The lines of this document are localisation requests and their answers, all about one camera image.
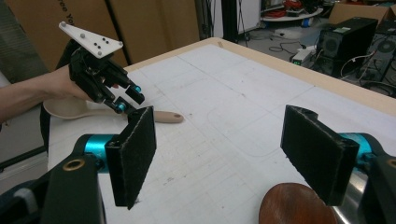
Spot large printed cardboard box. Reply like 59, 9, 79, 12
6, 0, 129, 73

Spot gray corrugated panel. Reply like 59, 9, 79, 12
0, 0, 50, 84

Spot large plain cardboard box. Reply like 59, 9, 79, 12
106, 0, 201, 65

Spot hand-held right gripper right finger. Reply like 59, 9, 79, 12
279, 105, 375, 207

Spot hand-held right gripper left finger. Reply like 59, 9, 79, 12
83, 105, 157, 210

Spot black computer tower green label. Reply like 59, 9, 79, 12
318, 17, 379, 78

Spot dark brown wooden spoon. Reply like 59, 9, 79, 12
258, 182, 339, 224

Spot light wooden spoon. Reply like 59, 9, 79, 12
42, 97, 185, 124

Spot white round table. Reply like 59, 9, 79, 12
261, 7, 325, 22

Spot white power adapter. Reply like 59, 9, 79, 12
291, 48, 315, 66

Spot small brown cardboard box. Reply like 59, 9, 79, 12
328, 1, 396, 26

